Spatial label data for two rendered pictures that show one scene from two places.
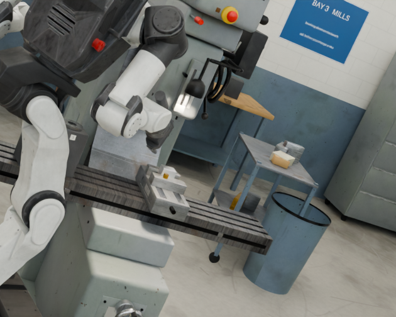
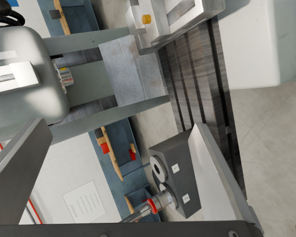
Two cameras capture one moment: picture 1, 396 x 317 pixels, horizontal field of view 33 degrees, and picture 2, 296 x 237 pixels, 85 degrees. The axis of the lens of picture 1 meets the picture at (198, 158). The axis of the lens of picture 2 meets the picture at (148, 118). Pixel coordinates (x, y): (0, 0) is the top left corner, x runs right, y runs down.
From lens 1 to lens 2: 2.26 m
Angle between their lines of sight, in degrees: 35
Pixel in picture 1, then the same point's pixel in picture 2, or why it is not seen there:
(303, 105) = not seen: outside the picture
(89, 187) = (214, 110)
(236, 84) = (52, 14)
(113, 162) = (146, 76)
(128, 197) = (202, 55)
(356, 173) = not seen: outside the picture
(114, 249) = (294, 35)
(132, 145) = (123, 68)
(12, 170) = not seen: hidden behind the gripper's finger
